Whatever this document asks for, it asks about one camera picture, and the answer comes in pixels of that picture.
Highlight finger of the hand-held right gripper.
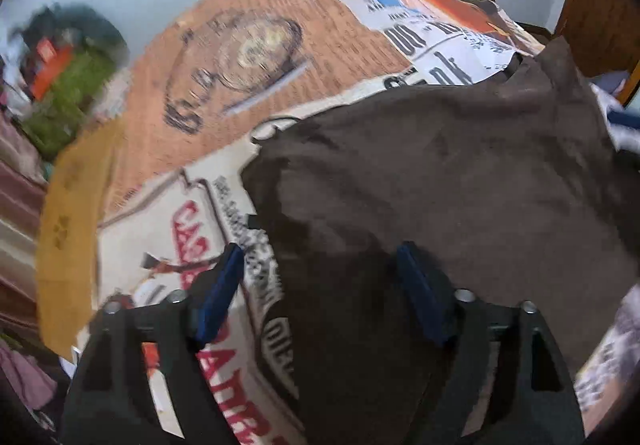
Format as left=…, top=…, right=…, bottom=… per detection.
left=607, top=108, right=640, bottom=132

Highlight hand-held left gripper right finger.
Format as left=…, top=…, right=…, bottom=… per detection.
left=396, top=241, right=587, bottom=445

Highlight brown shirt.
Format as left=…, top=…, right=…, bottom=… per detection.
left=240, top=35, right=640, bottom=445

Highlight orange box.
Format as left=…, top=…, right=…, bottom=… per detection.
left=30, top=39, right=77, bottom=97

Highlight pile of clothes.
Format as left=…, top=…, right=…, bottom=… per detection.
left=9, top=2, right=127, bottom=61

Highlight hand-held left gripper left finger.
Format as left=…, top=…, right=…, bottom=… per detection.
left=60, top=242, right=247, bottom=445

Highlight striped curtain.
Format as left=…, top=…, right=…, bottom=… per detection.
left=0, top=75, right=62, bottom=331

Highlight green cloth covered table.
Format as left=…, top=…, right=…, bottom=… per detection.
left=20, top=50, right=124, bottom=162

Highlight pink cloth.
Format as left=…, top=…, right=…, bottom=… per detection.
left=0, top=332, right=58, bottom=413

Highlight printed bedsheet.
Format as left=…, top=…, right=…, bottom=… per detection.
left=75, top=0, right=640, bottom=445

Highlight bamboo lap desk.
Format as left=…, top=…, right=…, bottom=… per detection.
left=37, top=119, right=128, bottom=362

